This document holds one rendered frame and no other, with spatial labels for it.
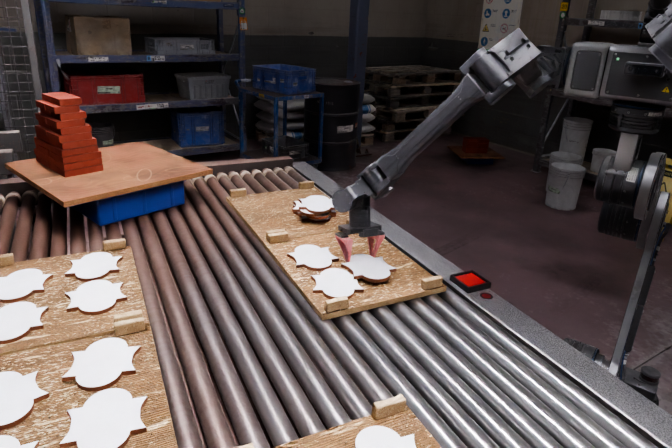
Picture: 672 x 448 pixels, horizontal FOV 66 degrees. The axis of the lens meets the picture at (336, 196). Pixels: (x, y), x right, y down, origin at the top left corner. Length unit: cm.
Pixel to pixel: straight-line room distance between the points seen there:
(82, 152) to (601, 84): 161
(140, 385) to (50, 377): 17
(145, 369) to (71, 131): 98
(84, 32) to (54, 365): 444
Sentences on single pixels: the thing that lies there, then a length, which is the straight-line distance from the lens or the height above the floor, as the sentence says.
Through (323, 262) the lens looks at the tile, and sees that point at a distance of 140.
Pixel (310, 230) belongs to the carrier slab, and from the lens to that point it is 161.
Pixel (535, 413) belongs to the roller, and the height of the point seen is 91.
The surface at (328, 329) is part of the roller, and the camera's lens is 118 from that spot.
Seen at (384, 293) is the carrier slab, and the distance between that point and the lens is 130.
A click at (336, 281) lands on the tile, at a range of 131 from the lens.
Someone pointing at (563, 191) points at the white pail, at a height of 17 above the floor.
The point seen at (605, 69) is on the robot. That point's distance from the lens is 169.
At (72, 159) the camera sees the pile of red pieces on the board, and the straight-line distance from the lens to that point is 187.
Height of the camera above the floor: 159
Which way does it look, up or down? 20 degrees down
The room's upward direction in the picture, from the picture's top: 3 degrees clockwise
